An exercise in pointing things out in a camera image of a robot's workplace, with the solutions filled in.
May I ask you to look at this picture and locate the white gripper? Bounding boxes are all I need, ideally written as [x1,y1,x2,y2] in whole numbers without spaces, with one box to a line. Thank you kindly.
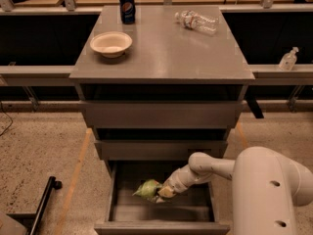
[157,165,196,199]

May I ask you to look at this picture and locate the green jalapeno chip bag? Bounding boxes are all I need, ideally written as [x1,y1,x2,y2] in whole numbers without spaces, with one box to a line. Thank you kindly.
[133,179,165,204]

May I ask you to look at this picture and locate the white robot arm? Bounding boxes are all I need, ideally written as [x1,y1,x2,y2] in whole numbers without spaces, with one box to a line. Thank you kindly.
[158,147,313,235]

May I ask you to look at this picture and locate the grey open bottom drawer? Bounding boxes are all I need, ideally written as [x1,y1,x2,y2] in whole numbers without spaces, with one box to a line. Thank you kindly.
[95,161,230,235]

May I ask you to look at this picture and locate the grey middle drawer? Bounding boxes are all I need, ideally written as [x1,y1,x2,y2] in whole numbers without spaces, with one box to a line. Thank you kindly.
[95,140,227,161]

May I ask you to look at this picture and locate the grey top drawer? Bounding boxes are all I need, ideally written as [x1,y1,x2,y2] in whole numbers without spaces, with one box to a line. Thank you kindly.
[80,101,243,129]

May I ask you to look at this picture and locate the grey drawer cabinet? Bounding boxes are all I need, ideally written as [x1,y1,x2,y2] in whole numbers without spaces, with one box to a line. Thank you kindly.
[69,6,254,171]

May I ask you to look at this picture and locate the black wheeled cart leg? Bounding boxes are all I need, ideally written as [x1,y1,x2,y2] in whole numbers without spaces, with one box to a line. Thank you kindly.
[8,176,63,235]

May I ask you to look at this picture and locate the white paper bowl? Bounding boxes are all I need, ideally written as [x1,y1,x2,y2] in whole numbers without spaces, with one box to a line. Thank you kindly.
[90,31,132,58]

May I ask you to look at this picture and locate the clear plastic water bottle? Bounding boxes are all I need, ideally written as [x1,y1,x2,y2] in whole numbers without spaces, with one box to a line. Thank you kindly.
[175,10,219,35]

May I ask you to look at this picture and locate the clear hand sanitizer bottle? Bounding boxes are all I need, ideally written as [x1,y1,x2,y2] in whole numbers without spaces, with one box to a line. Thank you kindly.
[279,47,299,71]

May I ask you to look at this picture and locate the blue pepsi can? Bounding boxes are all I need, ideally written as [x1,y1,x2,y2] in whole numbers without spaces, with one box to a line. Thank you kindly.
[119,0,136,24]

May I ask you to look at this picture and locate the black floor cable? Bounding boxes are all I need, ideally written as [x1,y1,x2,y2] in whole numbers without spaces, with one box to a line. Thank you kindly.
[0,101,14,138]

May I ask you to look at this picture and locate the grey metal rail frame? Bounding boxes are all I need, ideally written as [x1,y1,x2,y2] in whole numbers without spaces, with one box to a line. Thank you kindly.
[1,6,312,103]

